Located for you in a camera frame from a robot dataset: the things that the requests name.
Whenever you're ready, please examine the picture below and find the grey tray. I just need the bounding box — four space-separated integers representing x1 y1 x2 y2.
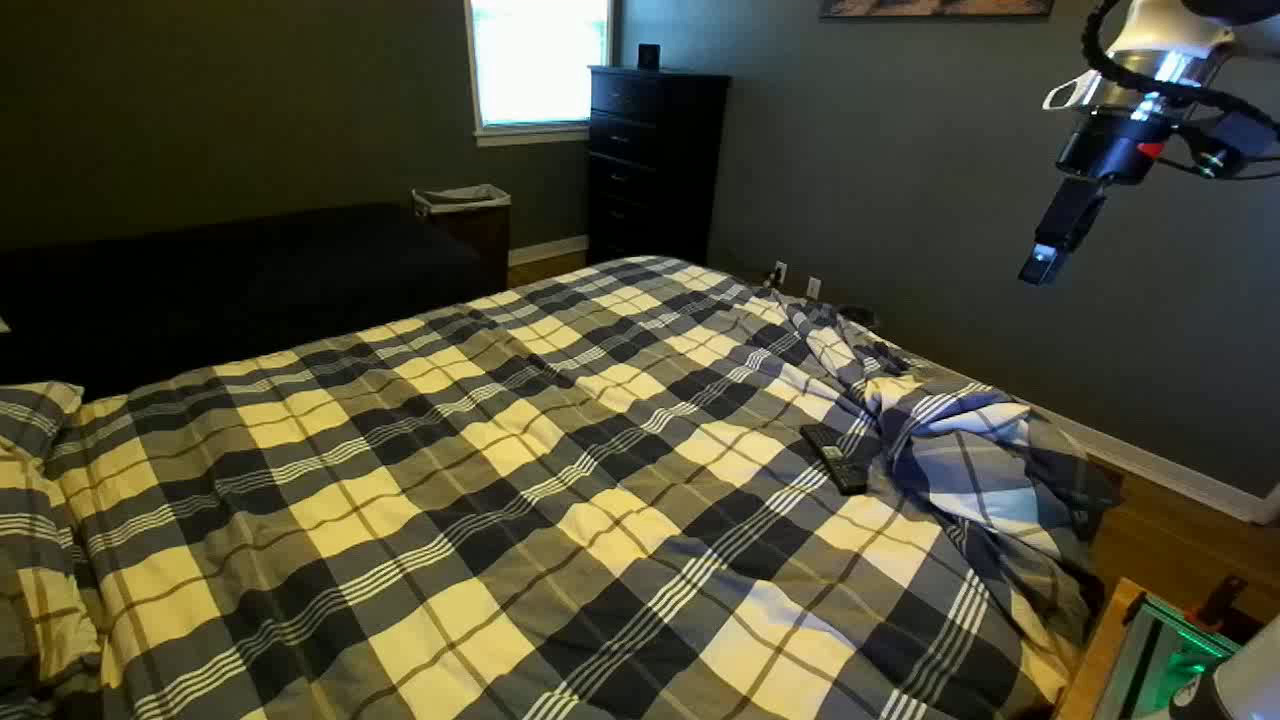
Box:
408 181 513 219

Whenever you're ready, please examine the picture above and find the black tall dresser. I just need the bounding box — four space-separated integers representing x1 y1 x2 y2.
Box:
583 65 734 274

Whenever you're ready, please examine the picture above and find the light wooden frame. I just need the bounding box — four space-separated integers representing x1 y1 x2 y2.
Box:
1056 574 1152 720

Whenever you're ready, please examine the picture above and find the white box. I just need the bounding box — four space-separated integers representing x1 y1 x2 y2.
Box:
1206 612 1280 720

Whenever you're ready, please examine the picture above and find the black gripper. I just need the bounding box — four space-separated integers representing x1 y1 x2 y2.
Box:
1014 107 1184 289

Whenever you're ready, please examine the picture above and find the bright window with white frame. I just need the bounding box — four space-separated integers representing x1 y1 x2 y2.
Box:
459 0 624 147

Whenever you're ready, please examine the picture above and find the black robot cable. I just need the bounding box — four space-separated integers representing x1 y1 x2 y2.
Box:
1078 0 1280 137

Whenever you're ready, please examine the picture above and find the plaid yellow grey duvet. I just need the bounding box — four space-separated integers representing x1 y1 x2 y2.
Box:
37 251 1124 720

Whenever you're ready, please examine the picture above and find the framed wall picture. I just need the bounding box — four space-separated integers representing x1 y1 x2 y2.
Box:
815 0 1056 23

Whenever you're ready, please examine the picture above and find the dark wood nightstand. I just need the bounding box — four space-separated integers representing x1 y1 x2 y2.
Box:
412 196 515 291

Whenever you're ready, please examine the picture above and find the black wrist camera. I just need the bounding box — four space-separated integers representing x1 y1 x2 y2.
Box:
1172 104 1280 185

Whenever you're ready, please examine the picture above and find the white baseboard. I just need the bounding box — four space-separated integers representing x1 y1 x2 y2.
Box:
1024 398 1280 529

